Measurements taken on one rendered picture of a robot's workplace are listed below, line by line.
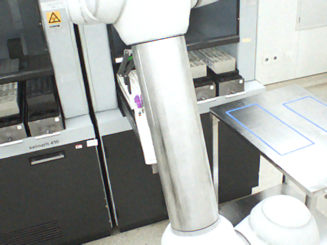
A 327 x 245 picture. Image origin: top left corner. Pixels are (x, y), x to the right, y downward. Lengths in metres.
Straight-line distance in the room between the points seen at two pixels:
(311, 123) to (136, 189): 0.93
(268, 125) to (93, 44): 0.79
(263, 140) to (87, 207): 0.98
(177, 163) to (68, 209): 1.28
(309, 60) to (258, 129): 2.33
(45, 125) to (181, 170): 1.04
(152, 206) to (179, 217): 1.29
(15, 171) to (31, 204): 0.20
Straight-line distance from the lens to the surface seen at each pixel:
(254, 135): 1.36
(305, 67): 3.67
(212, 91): 1.78
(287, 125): 1.43
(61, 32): 1.62
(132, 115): 1.55
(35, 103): 1.70
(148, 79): 0.68
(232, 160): 2.05
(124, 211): 2.00
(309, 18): 3.51
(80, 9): 1.21
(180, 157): 0.69
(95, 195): 1.90
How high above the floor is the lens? 1.55
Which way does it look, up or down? 29 degrees down
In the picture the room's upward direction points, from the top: 4 degrees counter-clockwise
